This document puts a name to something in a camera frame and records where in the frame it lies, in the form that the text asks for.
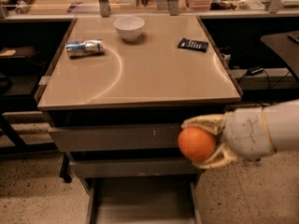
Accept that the top grey drawer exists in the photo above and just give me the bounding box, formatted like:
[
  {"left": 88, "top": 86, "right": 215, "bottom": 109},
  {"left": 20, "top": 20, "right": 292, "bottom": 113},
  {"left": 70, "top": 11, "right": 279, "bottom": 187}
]
[{"left": 49, "top": 123, "right": 180, "bottom": 152}]

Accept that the black power adapter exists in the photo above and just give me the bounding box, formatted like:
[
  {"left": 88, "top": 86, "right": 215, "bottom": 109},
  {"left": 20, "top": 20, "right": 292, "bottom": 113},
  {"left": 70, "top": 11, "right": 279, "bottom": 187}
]
[{"left": 247, "top": 66, "right": 263, "bottom": 76}]

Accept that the orange fruit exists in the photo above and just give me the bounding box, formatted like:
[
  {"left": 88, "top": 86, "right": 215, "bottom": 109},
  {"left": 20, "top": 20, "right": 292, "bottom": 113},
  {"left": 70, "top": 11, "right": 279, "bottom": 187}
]
[{"left": 178, "top": 127, "right": 216, "bottom": 162}]

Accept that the dark round side table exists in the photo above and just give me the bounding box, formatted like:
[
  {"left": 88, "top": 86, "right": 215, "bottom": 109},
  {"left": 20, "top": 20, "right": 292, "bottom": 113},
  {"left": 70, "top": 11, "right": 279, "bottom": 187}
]
[{"left": 261, "top": 31, "right": 299, "bottom": 80}]

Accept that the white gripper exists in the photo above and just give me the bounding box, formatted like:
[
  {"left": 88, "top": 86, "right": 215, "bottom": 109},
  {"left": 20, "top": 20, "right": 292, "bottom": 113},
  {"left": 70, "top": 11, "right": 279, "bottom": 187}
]
[{"left": 181, "top": 107, "right": 276, "bottom": 170}]

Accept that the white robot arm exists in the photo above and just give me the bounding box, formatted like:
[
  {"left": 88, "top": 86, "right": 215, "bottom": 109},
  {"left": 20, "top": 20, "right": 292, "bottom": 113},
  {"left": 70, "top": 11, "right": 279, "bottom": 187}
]
[{"left": 181, "top": 100, "right": 299, "bottom": 169}]

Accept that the grey drawer cabinet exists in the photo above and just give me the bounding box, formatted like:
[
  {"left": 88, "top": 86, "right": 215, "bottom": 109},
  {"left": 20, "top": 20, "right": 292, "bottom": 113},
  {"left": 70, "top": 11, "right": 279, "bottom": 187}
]
[{"left": 34, "top": 14, "right": 244, "bottom": 224}]

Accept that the dark blue snack packet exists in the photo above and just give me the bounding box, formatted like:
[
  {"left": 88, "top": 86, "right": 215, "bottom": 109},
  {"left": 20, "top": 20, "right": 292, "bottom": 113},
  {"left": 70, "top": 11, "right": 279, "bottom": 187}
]
[{"left": 178, "top": 37, "right": 208, "bottom": 52}]

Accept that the open bottom grey drawer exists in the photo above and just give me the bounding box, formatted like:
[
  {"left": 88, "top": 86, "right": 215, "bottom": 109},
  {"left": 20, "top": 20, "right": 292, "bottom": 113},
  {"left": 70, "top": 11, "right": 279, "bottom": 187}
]
[{"left": 85, "top": 175, "right": 202, "bottom": 224}]

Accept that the crushed blue silver can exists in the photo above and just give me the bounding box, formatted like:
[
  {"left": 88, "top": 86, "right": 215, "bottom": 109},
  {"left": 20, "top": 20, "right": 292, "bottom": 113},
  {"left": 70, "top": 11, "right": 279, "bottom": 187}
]
[{"left": 65, "top": 39, "right": 105, "bottom": 58}]

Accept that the white bowl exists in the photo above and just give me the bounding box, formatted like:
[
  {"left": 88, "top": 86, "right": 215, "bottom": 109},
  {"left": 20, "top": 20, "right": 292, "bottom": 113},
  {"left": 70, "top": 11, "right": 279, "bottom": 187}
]
[{"left": 114, "top": 16, "right": 145, "bottom": 41}]

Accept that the middle grey drawer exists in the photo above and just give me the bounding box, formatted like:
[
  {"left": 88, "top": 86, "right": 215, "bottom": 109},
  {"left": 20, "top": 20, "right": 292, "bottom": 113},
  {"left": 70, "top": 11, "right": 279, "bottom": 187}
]
[{"left": 70, "top": 158, "right": 198, "bottom": 178}]

